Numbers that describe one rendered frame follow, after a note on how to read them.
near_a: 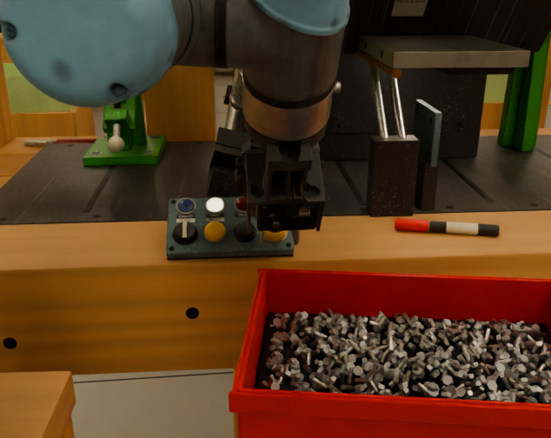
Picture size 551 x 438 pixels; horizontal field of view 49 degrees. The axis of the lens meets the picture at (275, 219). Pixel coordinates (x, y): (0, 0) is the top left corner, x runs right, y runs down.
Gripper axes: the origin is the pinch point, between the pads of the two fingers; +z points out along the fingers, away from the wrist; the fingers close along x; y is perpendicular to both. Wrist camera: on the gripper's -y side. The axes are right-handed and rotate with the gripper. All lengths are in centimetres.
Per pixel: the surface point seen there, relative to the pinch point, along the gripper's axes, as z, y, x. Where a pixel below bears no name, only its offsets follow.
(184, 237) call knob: 1.8, 1.1, -10.5
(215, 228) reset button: 1.7, -0.1, -7.0
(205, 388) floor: 132, -23, -15
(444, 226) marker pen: 6.2, -2.2, 22.1
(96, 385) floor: 134, -26, -50
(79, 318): 9.3, 7.3, -23.4
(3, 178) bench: 28, -29, -45
